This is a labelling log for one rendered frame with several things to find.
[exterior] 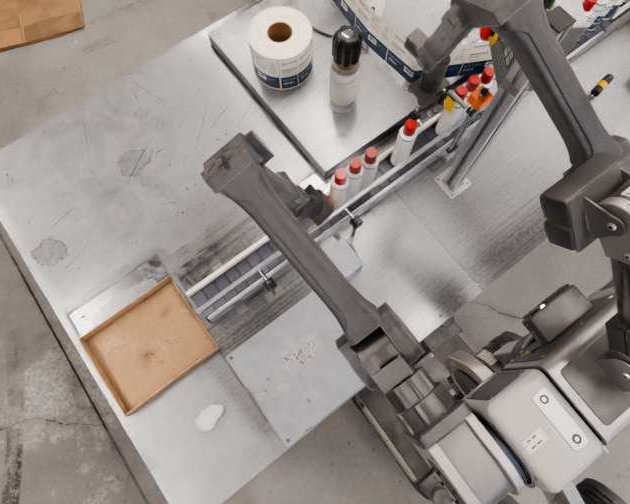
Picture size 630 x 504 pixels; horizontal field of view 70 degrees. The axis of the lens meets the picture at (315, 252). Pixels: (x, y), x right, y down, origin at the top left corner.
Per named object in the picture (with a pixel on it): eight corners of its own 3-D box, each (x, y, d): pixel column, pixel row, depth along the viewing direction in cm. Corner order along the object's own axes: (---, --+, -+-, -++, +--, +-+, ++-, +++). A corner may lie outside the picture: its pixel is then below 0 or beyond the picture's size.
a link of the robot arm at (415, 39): (424, 65, 107) (453, 39, 106) (393, 33, 110) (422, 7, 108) (427, 86, 119) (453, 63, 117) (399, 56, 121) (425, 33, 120)
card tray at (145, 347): (171, 279, 136) (167, 276, 133) (219, 349, 130) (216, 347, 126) (84, 340, 131) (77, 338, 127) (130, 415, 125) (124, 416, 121)
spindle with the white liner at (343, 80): (344, 85, 150) (350, 14, 121) (361, 103, 148) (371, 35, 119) (323, 99, 148) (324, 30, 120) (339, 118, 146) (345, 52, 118)
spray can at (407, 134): (399, 150, 143) (412, 112, 123) (410, 161, 142) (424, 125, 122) (386, 159, 142) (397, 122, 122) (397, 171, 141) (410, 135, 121)
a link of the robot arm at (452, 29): (467, 32, 71) (526, -20, 69) (445, 2, 70) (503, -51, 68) (423, 76, 113) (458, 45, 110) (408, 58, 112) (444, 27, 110)
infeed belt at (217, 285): (579, 22, 162) (586, 13, 158) (597, 37, 160) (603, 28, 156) (192, 297, 134) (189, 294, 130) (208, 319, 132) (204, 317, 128)
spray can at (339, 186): (339, 193, 139) (342, 161, 119) (349, 205, 138) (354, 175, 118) (325, 202, 138) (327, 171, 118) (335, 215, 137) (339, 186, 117)
